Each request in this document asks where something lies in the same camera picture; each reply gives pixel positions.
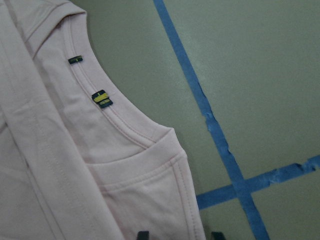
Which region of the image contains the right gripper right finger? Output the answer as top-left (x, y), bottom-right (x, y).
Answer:
top-left (210, 231), bottom-right (226, 240)

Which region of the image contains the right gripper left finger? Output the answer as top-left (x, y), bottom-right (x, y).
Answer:
top-left (136, 231), bottom-right (150, 240)

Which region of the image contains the pink Snoopy t-shirt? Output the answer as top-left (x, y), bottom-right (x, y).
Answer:
top-left (0, 0), bottom-right (206, 240)

